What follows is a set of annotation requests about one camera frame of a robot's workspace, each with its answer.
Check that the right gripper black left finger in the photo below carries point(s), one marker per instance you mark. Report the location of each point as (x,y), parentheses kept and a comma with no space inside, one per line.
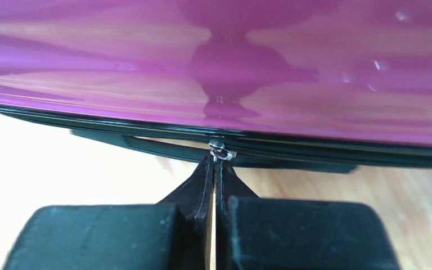
(174,233)

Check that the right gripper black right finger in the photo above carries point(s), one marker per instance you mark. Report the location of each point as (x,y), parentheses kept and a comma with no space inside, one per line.
(260,233)

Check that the silver zipper pull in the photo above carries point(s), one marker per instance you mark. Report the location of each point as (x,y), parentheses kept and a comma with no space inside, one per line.
(219,152)

